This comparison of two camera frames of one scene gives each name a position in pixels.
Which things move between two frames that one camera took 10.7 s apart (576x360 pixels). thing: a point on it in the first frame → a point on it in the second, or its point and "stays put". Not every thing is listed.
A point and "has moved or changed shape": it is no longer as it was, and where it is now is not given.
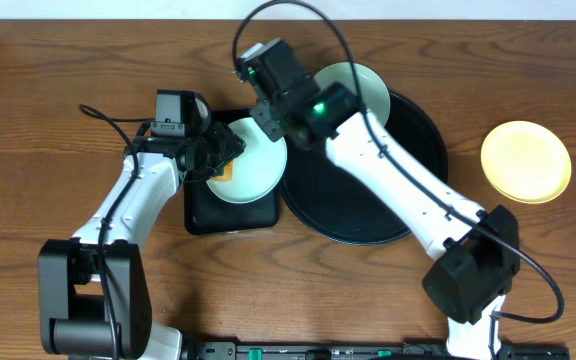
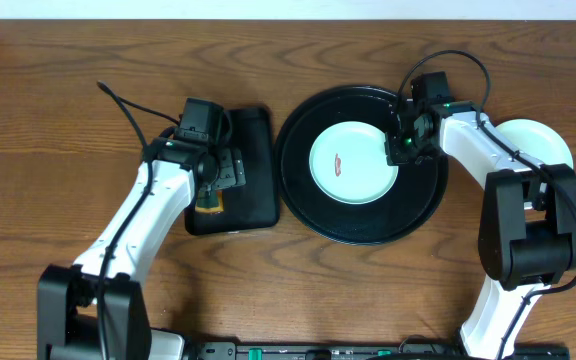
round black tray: x=324 y=201 stays put
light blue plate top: x=372 y=87 → x=349 y=165
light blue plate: x=257 y=170 → x=535 y=139
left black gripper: x=226 y=145 → x=229 y=168
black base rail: x=375 y=351 stays put
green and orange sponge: x=228 y=173 has moved or changed shape
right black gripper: x=261 y=114 → x=395 y=156
